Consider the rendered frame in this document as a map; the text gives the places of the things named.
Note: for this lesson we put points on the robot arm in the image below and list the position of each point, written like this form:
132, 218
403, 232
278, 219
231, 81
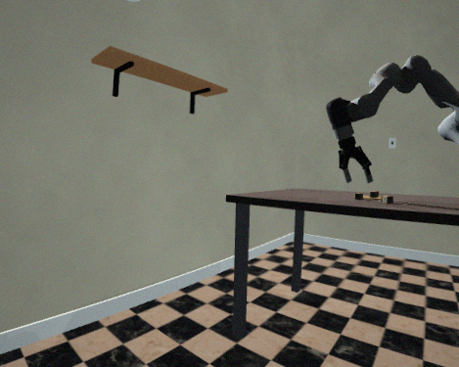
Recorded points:
416, 70

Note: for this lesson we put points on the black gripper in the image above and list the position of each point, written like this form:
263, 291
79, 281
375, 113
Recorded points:
348, 150

